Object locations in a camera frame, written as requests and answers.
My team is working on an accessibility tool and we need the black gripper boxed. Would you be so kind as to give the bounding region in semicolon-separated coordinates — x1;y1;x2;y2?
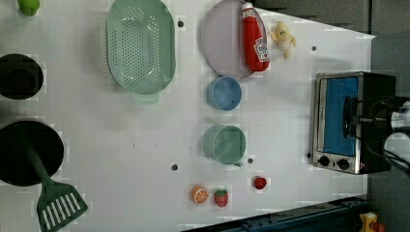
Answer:
351;98;403;125

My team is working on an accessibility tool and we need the black steel toaster oven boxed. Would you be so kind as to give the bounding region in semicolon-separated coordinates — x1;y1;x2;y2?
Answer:
311;72;395;175

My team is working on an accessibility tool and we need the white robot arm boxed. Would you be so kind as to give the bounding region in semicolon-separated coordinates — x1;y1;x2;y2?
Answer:
347;96;410;175

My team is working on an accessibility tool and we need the yellow red toy object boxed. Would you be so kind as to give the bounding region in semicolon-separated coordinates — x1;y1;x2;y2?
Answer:
360;212;386;232

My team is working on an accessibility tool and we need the peeled banana toy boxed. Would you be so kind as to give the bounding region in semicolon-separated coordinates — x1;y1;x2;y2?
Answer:
269;21;296;60

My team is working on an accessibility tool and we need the red ketchup bottle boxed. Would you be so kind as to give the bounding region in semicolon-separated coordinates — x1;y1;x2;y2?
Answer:
242;3;270;72

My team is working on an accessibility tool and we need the small red tomato toy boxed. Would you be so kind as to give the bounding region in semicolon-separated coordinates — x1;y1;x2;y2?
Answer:
253;176;267;189

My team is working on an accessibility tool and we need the blue cup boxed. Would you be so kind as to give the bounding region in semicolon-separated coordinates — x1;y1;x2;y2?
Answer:
207;76;242;111

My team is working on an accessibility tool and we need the green mug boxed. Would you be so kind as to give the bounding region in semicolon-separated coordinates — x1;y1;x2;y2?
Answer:
202;125;247;167

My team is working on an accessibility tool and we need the pale pink plate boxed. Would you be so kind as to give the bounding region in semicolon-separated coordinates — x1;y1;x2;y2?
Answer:
201;0;267;78

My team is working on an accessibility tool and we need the strawberry toy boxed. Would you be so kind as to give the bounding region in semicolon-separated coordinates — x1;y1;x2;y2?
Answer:
214;189;228;208

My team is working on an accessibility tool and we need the orange slice toy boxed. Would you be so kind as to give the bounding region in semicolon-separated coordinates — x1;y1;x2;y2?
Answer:
191;186;209;204

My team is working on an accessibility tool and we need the green perforated colander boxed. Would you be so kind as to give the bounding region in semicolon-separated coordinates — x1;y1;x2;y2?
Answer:
106;0;176;104

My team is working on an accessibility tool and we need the green slotted spatula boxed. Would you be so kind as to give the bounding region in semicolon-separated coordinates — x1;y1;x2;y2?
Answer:
26;142;88;232

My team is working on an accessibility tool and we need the small black pot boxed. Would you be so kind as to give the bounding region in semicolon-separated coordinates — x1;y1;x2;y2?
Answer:
0;53;44;100

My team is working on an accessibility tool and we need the green toy pepper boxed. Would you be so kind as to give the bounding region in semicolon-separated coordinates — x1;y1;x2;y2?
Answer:
17;0;41;16

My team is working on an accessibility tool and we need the large black pot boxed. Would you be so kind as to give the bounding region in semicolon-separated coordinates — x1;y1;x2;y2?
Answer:
0;120;64;187

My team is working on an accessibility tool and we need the blue metal frame rail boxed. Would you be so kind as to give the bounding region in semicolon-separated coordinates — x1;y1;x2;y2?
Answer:
184;197;369;232

